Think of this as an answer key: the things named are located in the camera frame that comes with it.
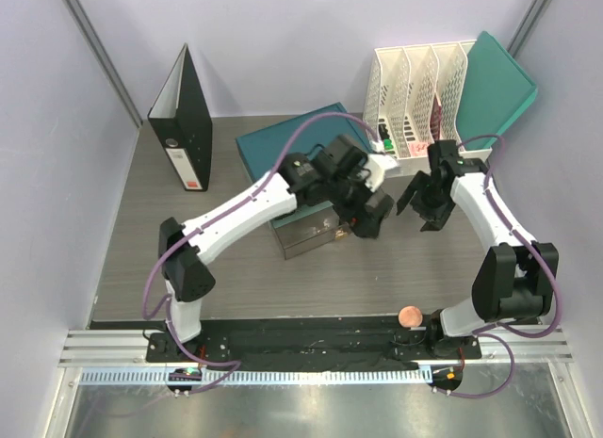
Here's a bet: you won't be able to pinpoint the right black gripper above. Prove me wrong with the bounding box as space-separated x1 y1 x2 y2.
396 170 456 233

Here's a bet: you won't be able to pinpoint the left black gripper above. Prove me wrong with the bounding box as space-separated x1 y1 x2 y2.
326 167 394 239

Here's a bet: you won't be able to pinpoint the teal makeup drawer organizer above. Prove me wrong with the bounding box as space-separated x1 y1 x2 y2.
236 103 371 259

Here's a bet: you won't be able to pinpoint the orange round powder puff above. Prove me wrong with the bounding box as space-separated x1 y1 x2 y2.
398 305 423 328

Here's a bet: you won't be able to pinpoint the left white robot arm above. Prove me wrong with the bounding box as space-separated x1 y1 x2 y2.
159 135 397 362

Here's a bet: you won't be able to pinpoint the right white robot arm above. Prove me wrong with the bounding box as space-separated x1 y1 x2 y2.
397 139 559 358

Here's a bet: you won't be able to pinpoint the pink sticky notes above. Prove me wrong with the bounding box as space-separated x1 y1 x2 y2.
408 141 430 157

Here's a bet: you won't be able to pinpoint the green black marker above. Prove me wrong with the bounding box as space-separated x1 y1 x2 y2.
378 122 395 153

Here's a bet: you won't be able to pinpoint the dark red booklet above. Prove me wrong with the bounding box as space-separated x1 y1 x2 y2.
430 92 443 141

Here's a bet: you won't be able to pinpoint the white mesh file organizer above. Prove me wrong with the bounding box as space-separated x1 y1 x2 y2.
363 40 474 177

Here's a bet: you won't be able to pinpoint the teal folder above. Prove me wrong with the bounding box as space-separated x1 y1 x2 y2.
456 31 538 151

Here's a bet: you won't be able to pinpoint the black lever arch binder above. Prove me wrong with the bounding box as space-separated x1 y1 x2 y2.
147 44 213 191

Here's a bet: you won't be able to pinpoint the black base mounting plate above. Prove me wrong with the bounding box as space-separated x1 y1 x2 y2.
145 316 481 372

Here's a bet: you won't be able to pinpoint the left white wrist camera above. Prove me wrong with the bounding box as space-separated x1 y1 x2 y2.
362 140 399 192

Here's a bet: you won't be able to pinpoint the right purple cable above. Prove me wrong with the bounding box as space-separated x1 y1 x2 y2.
447 134 565 400

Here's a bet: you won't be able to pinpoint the white slotted cable duct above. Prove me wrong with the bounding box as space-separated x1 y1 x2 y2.
79 366 432 386

